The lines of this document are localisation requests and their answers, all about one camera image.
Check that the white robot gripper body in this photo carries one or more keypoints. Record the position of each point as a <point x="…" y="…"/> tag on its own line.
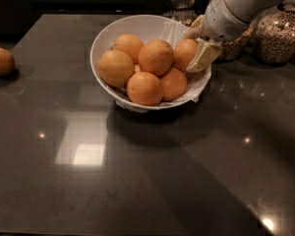
<point x="223" y="20"/>

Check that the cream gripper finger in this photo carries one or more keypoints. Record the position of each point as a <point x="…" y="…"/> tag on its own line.
<point x="203" y="55"/>
<point x="196" y="29"/>

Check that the orange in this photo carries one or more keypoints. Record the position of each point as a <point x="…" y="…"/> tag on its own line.
<point x="115" y="68"/>
<point x="130" y="44"/>
<point x="7" y="62"/>
<point x="156" y="57"/>
<point x="174" y="84"/>
<point x="145" y="89"/>
<point x="184" y="52"/>

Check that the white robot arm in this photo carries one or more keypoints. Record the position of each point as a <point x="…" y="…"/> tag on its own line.
<point x="247" y="10"/>

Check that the white paper bowl liner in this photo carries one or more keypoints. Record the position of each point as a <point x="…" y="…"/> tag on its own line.
<point x="149" y="27"/>

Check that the glass jar behind bowl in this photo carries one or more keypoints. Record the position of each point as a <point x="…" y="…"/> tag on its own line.
<point x="182" y="11"/>

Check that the white bowl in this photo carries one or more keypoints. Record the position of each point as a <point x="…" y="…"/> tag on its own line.
<point x="104" y="42"/>

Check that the glass jar of mixed grains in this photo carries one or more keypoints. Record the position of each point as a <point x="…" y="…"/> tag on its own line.
<point x="232" y="50"/>

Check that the glass jar right of grains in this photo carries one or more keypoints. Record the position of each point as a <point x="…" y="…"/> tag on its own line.
<point x="275" y="35"/>

